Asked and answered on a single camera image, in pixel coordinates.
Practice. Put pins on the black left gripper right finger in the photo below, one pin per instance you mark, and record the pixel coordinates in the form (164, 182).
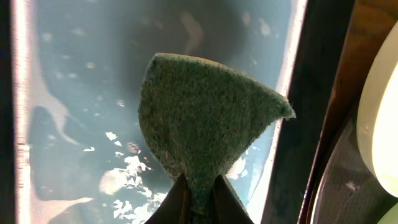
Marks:
(226, 208)

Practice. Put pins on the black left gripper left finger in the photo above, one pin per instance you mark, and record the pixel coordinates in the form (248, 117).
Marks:
(175, 208)

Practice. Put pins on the green scouring sponge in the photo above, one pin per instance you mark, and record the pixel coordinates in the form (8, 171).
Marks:
(198, 116)

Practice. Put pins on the mint plate with blue streak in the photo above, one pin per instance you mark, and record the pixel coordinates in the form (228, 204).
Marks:
(391, 217)

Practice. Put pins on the round black tray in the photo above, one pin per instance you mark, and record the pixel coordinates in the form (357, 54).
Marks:
(344, 190)

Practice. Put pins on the black rectangular water tray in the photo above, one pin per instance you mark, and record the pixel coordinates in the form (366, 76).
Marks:
(77, 72)

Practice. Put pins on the mint plate with scribble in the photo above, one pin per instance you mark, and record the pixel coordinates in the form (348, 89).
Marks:
(377, 116)

